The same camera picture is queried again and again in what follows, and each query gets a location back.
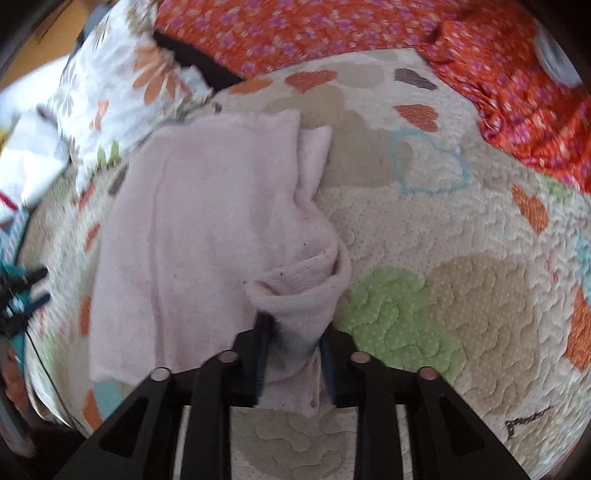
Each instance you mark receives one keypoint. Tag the grey white sock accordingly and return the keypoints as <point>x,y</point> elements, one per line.
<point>554,60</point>

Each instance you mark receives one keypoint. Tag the pale pink knit sweater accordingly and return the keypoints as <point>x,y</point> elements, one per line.
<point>214,223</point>

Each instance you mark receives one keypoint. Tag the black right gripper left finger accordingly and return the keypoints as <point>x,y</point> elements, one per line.
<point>178,424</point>

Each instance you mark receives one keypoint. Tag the red floral bed sheet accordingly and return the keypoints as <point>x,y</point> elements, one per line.
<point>482,49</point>

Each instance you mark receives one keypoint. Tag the white plastic package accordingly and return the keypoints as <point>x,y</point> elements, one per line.
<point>33,157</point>

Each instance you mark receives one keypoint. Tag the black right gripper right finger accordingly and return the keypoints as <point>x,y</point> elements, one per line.
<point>448,440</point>

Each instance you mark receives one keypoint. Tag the white floral pillow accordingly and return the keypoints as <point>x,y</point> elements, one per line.
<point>118,87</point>

